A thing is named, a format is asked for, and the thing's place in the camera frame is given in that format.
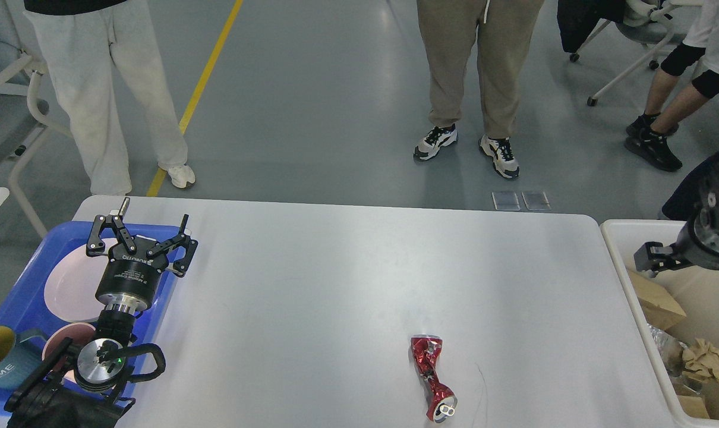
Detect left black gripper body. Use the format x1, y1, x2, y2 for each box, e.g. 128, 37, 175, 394
95, 250, 164, 315

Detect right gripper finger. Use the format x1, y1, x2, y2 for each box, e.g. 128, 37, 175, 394
634, 241, 693, 274

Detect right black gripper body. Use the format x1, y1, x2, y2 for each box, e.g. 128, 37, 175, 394
675, 217, 719, 271

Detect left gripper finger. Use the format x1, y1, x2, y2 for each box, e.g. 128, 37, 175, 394
147, 214, 198, 278
86, 197, 135, 262

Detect pink plate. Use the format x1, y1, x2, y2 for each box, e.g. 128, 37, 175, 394
43, 239, 109, 323

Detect brown paper bag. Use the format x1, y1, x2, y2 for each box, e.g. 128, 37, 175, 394
627, 270, 709, 419

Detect pink mug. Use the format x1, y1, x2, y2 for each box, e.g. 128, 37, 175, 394
41, 323, 99, 384

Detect brown paper ball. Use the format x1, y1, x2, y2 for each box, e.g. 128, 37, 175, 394
681, 338, 719, 384

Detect crushed red can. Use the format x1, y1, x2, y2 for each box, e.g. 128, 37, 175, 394
409, 334, 458, 423

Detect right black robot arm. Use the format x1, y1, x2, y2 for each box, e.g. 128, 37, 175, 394
633, 163, 719, 278

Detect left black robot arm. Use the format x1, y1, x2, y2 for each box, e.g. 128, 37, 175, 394
4, 197, 198, 427

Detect white plastic bin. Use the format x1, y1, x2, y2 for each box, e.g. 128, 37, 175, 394
601, 219, 719, 427

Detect grey office chair left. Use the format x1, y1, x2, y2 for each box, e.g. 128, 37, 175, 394
0, 1, 72, 237

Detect teal mug yellow inside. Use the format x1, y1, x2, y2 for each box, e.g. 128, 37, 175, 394
0, 325, 48, 390

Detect floor outlet plates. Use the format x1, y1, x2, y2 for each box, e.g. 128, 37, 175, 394
491, 191, 552, 212

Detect person in black shorts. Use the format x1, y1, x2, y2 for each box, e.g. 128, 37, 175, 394
624, 0, 719, 173

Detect person in white trousers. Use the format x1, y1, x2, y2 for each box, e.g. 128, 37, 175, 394
24, 1, 196, 196

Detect white office chair right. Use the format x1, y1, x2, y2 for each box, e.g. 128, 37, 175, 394
557, 1, 704, 108

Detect person in khaki trousers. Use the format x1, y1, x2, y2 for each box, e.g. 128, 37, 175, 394
413, 0, 545, 180

